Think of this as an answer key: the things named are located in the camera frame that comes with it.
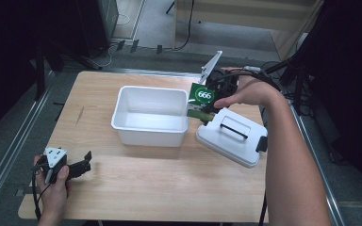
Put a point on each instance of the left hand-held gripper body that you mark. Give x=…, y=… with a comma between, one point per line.
x=55, y=155

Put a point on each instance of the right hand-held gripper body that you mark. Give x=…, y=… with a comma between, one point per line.
x=210, y=67

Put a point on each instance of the green carton with white circle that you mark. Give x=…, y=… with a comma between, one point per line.
x=201, y=94

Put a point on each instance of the white plastic storage box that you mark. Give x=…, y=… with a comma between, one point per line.
x=151, y=122

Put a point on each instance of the person's left hand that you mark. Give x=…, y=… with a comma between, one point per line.
x=55, y=197

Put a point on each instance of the person's right hand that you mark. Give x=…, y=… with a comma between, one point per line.
x=253, y=94

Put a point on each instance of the black tape strip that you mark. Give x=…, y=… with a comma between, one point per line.
x=159, y=49
x=134, y=45
x=120, y=45

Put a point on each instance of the light wooden furniture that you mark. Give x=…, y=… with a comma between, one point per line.
x=248, y=14

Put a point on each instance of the black metal stand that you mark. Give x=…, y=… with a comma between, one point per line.
x=298, y=62
x=40, y=72

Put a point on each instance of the dark cabinet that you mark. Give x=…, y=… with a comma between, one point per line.
x=97, y=25

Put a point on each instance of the metal floor rail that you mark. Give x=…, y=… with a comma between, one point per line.
x=336, y=213
x=9, y=157

